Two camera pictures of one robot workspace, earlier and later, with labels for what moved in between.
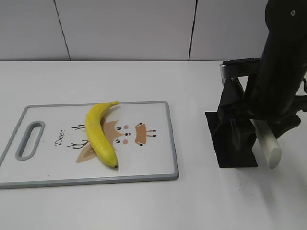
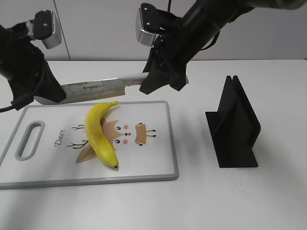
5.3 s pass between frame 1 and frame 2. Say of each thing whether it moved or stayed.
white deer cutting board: stayed
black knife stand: stayed
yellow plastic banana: stayed
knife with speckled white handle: moved
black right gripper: moved
